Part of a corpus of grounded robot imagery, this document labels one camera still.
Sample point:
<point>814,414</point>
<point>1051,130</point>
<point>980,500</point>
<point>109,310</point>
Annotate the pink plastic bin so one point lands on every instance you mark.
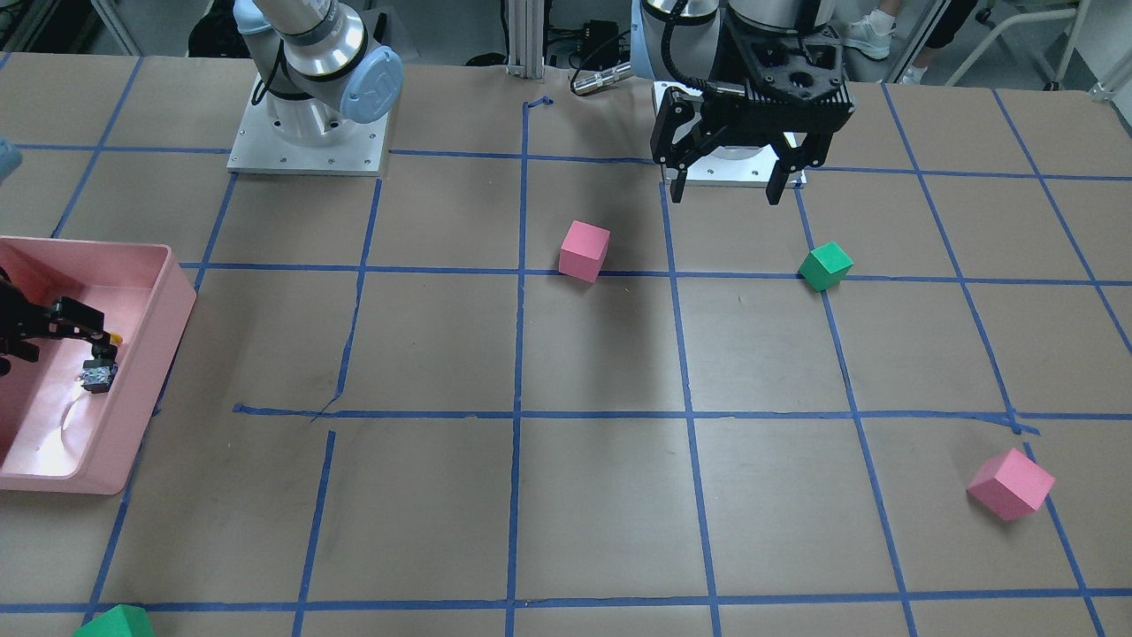
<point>57,437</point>

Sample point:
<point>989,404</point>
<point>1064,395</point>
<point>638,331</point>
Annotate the green cube near base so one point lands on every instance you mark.
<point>825,266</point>

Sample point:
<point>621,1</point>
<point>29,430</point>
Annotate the pink cube near centre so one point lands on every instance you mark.
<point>583,251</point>

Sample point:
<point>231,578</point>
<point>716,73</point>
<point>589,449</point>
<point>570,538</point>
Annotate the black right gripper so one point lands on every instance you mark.
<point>19,326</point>

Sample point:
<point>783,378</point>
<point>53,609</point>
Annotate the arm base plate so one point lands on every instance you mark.
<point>730,166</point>
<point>309,146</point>

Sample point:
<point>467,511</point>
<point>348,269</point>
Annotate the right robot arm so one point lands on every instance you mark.
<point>320,68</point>

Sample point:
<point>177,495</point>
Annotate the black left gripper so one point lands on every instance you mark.
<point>679,126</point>

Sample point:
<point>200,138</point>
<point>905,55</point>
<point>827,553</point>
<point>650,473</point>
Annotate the aluminium frame post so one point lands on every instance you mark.
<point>526,38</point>

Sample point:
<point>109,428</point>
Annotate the pink cube far corner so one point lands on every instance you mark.
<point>1011,485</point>

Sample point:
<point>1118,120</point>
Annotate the green cube near bin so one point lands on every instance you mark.
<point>120,621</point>

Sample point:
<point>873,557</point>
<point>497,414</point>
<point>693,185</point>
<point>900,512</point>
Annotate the yellow push button switch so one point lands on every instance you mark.
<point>99,372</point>

